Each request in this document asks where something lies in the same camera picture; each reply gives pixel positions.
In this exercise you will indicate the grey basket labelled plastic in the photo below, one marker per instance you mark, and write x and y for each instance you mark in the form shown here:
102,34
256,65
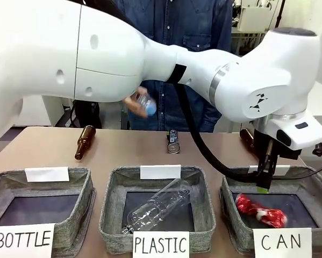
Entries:
115,188

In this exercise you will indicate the white lab machine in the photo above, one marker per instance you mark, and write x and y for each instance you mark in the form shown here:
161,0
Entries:
253,17

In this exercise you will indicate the white paper sign BOTTLE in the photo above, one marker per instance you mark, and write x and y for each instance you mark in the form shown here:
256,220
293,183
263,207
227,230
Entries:
23,240

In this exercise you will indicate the small bottle with blue label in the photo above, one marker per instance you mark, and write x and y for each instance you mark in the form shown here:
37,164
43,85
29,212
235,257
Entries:
150,108

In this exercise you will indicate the white paper sign CAN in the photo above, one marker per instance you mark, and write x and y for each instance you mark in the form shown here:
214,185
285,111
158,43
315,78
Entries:
281,242

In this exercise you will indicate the person's hand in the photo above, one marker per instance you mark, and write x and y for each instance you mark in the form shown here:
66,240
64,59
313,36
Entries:
132,106

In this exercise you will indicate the white paper sign PLASTIC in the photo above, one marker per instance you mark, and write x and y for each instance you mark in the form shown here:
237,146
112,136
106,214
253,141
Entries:
160,244

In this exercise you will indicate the blank white paper tag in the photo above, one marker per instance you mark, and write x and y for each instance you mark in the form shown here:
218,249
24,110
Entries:
160,172
46,174
283,169

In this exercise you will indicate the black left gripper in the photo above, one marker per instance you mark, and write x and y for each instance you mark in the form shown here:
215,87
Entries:
261,145

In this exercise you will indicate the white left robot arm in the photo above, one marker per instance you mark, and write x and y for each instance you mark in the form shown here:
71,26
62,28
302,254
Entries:
42,53

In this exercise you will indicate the black drink can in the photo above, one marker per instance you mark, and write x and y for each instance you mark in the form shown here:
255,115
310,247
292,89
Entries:
173,142

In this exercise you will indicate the black chair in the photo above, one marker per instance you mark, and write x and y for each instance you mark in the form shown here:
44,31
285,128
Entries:
85,114

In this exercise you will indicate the crushed red can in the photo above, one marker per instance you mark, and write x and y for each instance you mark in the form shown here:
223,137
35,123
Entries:
246,205

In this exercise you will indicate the brown glass bottle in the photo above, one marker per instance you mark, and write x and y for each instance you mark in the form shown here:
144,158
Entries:
84,139
246,137

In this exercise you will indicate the grey basket labelled bottle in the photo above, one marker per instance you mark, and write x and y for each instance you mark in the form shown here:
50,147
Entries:
78,212

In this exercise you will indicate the person in denim shirt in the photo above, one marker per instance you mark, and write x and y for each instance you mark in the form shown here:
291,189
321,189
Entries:
177,27

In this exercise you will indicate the large clear plastic bottle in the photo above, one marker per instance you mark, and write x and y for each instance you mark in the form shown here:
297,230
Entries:
155,207

